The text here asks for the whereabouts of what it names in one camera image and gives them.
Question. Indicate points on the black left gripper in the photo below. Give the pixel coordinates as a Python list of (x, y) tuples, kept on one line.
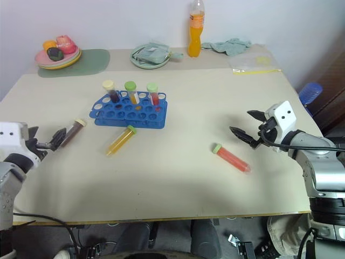
[(33, 148)]

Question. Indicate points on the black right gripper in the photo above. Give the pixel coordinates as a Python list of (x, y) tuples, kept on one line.
[(269, 132)]

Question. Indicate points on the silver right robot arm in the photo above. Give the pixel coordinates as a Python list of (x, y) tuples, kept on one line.
[(320, 167)]

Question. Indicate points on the dark liquid tube cream cap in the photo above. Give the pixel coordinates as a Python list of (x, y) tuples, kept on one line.
[(114, 95), (72, 132)]

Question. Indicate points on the red liquid tube green cap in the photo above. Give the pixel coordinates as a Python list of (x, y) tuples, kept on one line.
[(231, 159), (154, 97)]

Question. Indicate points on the orange liquid tube green cap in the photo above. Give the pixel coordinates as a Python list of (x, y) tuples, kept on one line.
[(120, 141), (133, 97)]

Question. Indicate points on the blue plastic test tube rack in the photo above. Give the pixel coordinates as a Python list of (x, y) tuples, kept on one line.
[(126, 116)]

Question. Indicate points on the clear zip plastic bag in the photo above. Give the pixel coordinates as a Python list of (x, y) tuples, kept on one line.
[(250, 63)]

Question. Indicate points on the blue ribbed plastic container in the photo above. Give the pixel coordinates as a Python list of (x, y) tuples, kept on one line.
[(310, 94)]

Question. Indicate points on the stack of coloured plates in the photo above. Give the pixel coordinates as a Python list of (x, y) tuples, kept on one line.
[(67, 60)]

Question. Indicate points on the crumpled light green cloth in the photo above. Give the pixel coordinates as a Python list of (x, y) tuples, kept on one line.
[(229, 46)]

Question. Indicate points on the dark green toy avocado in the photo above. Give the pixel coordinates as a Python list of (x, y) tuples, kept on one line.
[(55, 54)]

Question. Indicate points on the beige table cover sheet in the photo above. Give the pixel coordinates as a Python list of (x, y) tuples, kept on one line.
[(172, 167)]

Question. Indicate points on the brown wooden cabinet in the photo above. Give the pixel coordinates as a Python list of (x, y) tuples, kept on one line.
[(331, 89)]

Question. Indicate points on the green placemat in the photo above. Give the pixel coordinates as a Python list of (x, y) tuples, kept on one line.
[(94, 60)]

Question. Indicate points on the orange toy fruit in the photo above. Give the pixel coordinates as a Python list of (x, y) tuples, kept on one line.
[(49, 44)]

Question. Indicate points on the pink red toy apple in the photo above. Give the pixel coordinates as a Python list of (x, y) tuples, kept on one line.
[(65, 44)]

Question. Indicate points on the orange soda plastic bottle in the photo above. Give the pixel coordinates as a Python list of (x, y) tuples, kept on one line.
[(195, 40)]

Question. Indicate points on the beige fabric bag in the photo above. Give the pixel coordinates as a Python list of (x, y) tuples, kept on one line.
[(288, 234)]

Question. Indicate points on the light green plate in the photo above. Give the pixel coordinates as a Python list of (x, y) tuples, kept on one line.
[(140, 64)]

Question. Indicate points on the white shoe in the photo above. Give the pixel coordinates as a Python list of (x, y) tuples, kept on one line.
[(63, 255)]

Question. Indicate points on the light green zip pouch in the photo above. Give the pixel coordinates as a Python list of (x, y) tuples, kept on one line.
[(152, 54)]

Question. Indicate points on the dark rounded shape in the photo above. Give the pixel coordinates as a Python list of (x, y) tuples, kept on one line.
[(205, 238)]

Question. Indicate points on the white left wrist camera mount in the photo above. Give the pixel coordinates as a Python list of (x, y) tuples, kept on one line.
[(10, 135)]

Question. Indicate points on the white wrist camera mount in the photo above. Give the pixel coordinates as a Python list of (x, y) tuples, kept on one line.
[(284, 116), (10, 135)]

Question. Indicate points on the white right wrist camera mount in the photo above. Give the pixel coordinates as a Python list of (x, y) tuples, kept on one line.
[(284, 116)]

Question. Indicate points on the black metal bracket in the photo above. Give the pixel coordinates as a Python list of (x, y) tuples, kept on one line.
[(244, 248)]

